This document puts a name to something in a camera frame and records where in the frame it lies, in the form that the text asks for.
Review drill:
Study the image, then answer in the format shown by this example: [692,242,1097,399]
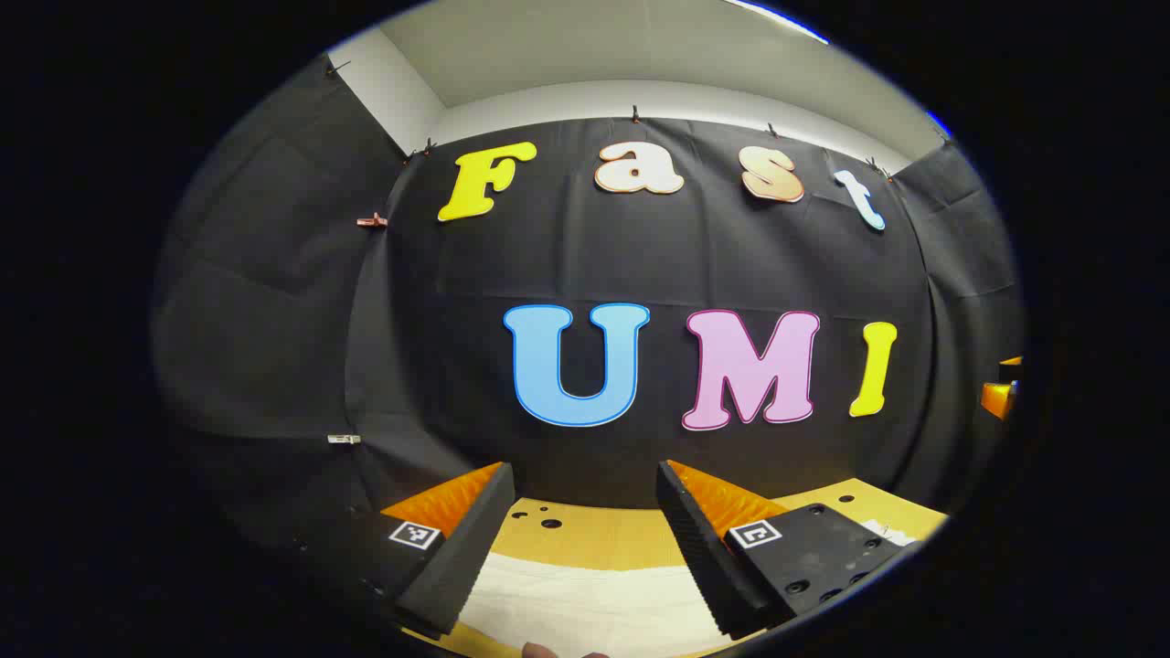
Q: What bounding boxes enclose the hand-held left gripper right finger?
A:
[655,460,920,641]

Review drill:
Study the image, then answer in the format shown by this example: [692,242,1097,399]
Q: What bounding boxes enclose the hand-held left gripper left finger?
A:
[292,462,517,641]

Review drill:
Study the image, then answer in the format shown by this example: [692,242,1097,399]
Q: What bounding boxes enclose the white jeans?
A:
[457,519,920,658]

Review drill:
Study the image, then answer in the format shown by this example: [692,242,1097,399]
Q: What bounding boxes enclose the black backdrop cloth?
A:
[151,50,1029,558]

